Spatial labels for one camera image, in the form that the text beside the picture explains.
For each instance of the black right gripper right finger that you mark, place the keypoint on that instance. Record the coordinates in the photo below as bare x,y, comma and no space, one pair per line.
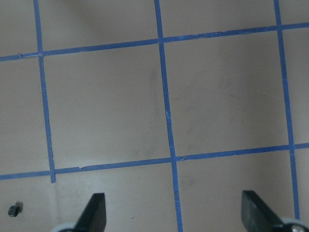
256,216

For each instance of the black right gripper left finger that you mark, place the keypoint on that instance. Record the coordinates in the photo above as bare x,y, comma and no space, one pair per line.
93,218

